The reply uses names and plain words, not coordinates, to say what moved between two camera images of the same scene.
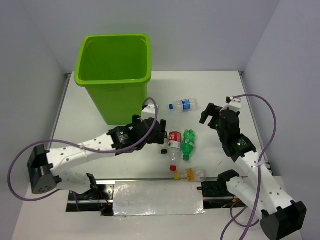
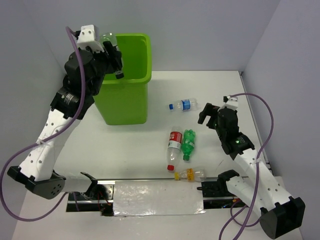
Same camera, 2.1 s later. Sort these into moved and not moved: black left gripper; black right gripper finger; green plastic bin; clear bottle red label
Moved: black left gripper
Not moved: green plastic bin; black right gripper finger; clear bottle red label
